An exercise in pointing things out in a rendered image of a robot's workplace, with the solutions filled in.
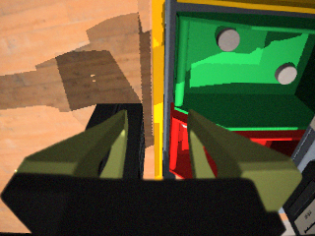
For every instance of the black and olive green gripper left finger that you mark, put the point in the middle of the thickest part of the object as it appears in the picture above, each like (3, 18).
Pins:
(81, 154)

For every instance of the yellow bar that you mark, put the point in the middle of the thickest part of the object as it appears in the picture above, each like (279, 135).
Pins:
(158, 68)

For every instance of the dark grey shelf rack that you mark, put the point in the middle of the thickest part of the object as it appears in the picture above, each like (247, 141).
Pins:
(306, 145)

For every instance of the green open bin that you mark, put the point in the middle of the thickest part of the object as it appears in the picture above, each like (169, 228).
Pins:
(238, 89)

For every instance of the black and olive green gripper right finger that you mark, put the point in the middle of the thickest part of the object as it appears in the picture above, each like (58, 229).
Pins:
(274, 174)

